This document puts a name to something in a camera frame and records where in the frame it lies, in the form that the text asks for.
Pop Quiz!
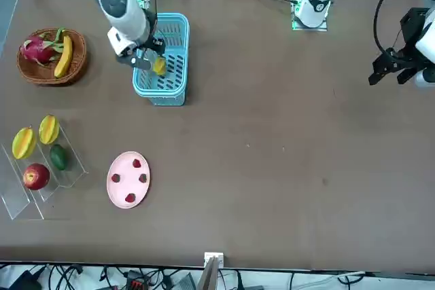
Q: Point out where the yellow banana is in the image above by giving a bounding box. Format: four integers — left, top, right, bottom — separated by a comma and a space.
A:
54, 34, 73, 79

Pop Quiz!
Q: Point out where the pink dragon fruit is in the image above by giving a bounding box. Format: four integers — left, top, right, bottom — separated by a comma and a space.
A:
19, 27, 67, 67

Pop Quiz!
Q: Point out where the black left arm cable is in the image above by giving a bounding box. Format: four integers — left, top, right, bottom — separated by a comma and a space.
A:
372, 0, 407, 55

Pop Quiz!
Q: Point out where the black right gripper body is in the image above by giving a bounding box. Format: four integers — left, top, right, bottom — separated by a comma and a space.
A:
136, 42, 154, 60

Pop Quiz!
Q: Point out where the blue plastic basket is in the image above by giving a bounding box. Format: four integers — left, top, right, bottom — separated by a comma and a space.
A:
132, 12, 190, 107

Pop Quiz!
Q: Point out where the green avocado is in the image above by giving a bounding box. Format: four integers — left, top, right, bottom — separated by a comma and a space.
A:
49, 143, 69, 171

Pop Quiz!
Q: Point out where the brown wicker basket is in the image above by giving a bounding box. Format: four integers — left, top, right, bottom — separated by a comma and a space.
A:
16, 27, 88, 86

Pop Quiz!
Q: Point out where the aluminium camera post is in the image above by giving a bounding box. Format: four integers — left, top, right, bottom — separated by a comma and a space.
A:
198, 251, 226, 290

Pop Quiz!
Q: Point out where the orange black connector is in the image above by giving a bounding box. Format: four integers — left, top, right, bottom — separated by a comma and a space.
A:
125, 271, 145, 290

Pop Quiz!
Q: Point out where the black bag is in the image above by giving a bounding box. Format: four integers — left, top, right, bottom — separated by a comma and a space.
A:
6, 268, 44, 290

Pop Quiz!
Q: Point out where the red apple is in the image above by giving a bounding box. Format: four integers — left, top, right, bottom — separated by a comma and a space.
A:
22, 162, 51, 191

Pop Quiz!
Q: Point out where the yellow star fruit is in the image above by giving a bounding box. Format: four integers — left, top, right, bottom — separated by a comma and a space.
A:
38, 114, 60, 145
12, 126, 37, 160
152, 57, 168, 77

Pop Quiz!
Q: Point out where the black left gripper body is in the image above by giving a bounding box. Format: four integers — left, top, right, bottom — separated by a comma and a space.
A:
400, 7, 430, 54

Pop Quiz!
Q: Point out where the clear acrylic display stand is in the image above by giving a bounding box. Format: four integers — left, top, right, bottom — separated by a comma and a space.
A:
0, 118, 90, 221

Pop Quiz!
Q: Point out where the pink round plate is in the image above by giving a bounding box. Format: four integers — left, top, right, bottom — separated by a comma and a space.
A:
106, 151, 152, 209

